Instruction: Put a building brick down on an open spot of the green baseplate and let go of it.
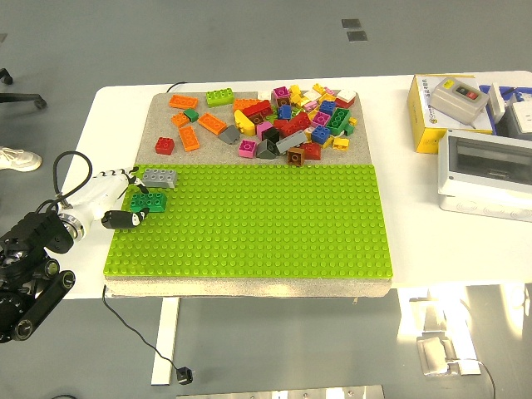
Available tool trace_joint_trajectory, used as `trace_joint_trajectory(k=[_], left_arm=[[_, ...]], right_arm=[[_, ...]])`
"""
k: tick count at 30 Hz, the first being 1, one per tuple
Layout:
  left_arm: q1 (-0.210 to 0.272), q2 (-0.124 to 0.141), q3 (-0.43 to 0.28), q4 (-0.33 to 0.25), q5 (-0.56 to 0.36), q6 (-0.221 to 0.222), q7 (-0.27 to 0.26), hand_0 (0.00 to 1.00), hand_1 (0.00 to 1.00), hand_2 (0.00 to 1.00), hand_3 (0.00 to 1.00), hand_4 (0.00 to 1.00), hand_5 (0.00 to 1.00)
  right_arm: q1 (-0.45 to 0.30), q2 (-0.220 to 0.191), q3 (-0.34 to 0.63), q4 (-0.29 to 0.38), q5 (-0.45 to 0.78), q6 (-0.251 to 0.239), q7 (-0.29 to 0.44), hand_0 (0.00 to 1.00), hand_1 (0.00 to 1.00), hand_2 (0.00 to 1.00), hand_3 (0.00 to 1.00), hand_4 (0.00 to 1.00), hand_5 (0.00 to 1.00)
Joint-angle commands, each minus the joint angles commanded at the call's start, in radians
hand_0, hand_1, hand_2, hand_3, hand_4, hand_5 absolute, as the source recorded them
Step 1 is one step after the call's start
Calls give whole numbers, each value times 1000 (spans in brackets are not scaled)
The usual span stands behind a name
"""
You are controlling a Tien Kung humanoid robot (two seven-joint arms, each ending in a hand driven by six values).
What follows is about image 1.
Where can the magenta four-stud brick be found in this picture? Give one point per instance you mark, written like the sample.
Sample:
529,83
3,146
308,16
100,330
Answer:
262,129
247,149
281,93
321,119

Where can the brown four-stud brick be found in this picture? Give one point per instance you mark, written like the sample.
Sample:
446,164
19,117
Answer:
296,158

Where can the dark green flat-lying eight-stud brick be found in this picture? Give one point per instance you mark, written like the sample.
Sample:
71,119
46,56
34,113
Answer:
156,201

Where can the small green brick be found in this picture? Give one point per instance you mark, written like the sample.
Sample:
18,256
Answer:
349,130
191,116

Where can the white table leg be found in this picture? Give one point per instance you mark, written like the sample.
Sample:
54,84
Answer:
166,332
432,328

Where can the lime green eight-stud brick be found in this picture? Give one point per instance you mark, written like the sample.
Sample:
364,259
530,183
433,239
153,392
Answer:
220,98

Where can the dark floor hatch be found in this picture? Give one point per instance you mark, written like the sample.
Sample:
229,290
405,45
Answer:
357,35
351,23

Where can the grey eight-stud brick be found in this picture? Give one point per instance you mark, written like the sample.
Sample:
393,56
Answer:
162,178

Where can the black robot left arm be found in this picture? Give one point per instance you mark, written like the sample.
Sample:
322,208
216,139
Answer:
41,232

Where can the blue four-stud brick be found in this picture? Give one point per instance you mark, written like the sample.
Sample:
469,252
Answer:
327,107
321,134
285,112

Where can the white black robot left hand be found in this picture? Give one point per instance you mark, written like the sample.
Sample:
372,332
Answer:
97,193

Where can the red eight-stud brick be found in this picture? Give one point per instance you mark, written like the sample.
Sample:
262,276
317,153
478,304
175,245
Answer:
257,109
297,123

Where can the dark grey slope brick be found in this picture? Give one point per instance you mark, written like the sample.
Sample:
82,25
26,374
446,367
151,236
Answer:
265,150

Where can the yellow cardboard box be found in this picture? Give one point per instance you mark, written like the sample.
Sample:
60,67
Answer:
424,124

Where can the person's white shoe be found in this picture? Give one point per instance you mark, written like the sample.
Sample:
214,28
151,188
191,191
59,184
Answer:
18,160

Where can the black brick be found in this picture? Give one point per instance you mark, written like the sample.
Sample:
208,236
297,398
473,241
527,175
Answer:
272,135

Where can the small orange brick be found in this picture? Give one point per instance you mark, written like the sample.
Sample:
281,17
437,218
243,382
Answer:
180,120

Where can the blue cardboard box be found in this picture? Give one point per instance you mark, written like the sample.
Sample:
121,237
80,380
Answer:
509,93

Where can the long grey slope brick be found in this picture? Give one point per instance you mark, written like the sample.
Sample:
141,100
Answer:
291,142

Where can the white electrical enclosure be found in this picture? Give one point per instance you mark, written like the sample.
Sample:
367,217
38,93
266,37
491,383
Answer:
478,195

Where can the white wall socket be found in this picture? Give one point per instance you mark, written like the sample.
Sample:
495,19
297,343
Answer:
523,116

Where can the black chair base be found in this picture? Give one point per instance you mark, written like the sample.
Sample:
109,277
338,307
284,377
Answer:
21,98

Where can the orange eight-stud brick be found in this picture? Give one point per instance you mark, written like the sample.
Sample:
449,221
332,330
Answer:
212,123
189,138
243,104
183,101

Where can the dark green tilted brick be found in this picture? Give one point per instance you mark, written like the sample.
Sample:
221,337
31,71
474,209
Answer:
338,120

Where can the small yellow brick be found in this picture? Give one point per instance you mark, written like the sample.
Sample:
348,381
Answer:
341,144
353,121

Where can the red four-stud brick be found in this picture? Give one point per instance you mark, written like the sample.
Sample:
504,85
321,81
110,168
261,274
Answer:
165,146

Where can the lime green studded baseplate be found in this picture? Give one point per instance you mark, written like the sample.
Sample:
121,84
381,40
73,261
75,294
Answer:
270,220

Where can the white plastic plate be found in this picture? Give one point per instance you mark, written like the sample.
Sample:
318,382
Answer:
496,101

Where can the yellow curved brick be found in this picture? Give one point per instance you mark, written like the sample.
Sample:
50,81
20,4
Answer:
242,120

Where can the pink brick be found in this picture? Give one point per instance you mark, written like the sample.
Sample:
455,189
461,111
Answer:
330,91
310,105

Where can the red slope brick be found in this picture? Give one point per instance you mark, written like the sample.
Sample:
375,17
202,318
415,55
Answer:
312,151

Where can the red and white brick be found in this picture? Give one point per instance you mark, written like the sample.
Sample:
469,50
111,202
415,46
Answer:
346,96

